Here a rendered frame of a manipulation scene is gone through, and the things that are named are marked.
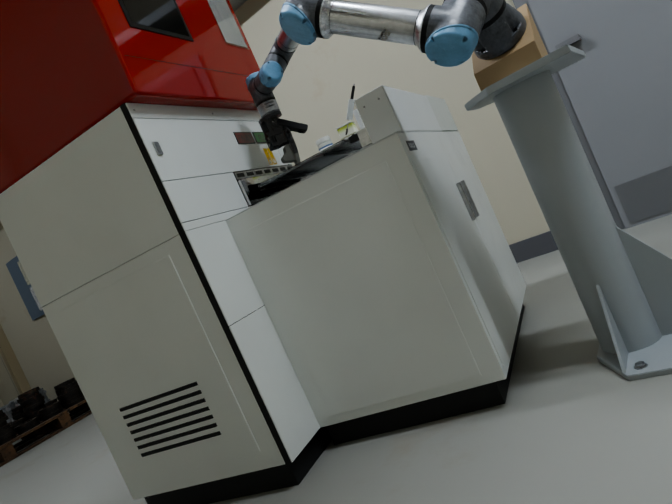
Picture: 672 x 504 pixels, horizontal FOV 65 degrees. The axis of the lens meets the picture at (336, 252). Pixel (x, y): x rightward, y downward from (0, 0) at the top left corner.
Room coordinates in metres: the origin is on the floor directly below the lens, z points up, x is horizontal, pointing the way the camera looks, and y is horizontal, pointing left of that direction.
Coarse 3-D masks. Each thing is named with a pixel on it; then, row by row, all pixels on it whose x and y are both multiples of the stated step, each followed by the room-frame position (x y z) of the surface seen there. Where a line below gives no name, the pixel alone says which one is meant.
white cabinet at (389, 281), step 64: (320, 192) 1.56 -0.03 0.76; (384, 192) 1.48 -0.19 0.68; (448, 192) 1.68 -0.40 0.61; (256, 256) 1.68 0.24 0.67; (320, 256) 1.59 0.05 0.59; (384, 256) 1.51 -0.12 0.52; (448, 256) 1.44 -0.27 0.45; (512, 256) 2.25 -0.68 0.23; (320, 320) 1.63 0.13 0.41; (384, 320) 1.54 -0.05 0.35; (448, 320) 1.47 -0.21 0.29; (512, 320) 1.77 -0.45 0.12; (320, 384) 1.67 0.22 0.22; (384, 384) 1.58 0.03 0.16; (448, 384) 1.50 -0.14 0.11
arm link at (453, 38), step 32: (288, 0) 1.45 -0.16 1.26; (320, 0) 1.41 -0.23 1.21; (448, 0) 1.33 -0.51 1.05; (288, 32) 1.49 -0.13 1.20; (320, 32) 1.44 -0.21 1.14; (352, 32) 1.42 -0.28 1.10; (384, 32) 1.38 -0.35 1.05; (416, 32) 1.34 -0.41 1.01; (448, 32) 1.27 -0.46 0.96; (480, 32) 1.33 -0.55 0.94; (448, 64) 1.36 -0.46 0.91
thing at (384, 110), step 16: (368, 96) 1.51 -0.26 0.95; (384, 96) 1.49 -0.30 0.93; (400, 96) 1.63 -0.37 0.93; (416, 96) 1.83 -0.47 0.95; (368, 112) 1.52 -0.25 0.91; (384, 112) 1.50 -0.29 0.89; (400, 112) 1.55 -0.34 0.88; (416, 112) 1.73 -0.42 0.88; (432, 112) 1.96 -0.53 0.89; (368, 128) 1.53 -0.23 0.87; (384, 128) 1.51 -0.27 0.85; (400, 128) 1.49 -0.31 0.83; (416, 128) 1.65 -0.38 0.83; (432, 128) 1.85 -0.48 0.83
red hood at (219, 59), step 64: (0, 0) 1.64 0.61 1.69; (64, 0) 1.55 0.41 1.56; (128, 0) 1.63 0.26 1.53; (192, 0) 1.97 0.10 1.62; (0, 64) 1.69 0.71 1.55; (64, 64) 1.59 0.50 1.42; (128, 64) 1.52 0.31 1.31; (192, 64) 1.80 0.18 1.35; (256, 64) 2.22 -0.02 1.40; (0, 128) 1.74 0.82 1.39; (64, 128) 1.64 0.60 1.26; (0, 192) 1.81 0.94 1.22
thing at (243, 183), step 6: (270, 174) 2.04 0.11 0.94; (276, 174) 2.08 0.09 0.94; (240, 180) 1.85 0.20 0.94; (246, 180) 1.88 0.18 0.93; (252, 180) 1.92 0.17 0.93; (258, 180) 1.95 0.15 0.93; (264, 180) 1.99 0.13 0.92; (240, 186) 1.85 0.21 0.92; (246, 186) 1.87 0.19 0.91; (246, 192) 1.85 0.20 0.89; (276, 192) 2.03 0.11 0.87; (246, 198) 1.85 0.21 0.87; (252, 198) 1.87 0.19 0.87; (258, 198) 1.90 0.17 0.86; (264, 198) 1.94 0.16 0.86; (252, 204) 1.87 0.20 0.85
